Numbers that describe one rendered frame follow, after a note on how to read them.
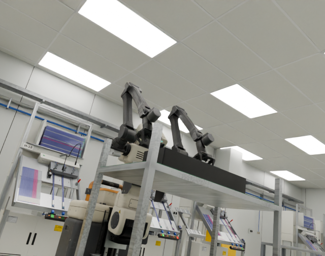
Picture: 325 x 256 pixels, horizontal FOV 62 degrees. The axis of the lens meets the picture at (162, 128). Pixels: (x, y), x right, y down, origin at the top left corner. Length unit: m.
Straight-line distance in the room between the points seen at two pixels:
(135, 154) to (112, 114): 3.97
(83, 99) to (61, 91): 0.43
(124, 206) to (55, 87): 3.93
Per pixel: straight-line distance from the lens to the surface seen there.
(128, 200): 1.79
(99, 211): 1.99
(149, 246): 4.11
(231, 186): 1.50
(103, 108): 5.69
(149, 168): 1.00
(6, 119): 5.10
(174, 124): 2.08
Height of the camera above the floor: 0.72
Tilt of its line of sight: 20 degrees up
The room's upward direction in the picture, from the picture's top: 11 degrees clockwise
